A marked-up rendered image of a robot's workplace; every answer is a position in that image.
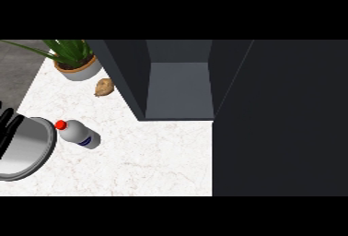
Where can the green potted plant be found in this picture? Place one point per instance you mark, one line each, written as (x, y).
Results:
(73, 60)

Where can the red-capped white water bottle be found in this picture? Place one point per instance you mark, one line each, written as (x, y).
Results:
(80, 135)

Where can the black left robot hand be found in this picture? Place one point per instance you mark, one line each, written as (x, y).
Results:
(7, 129)

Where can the grey round metal sink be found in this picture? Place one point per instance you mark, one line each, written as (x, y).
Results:
(29, 147)

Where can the dark grey open cabinet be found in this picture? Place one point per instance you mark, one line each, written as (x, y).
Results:
(178, 89)

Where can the dark grey cabinet door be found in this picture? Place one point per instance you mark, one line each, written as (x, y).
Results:
(281, 123)

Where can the brown potato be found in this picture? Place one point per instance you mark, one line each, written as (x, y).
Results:
(104, 87)

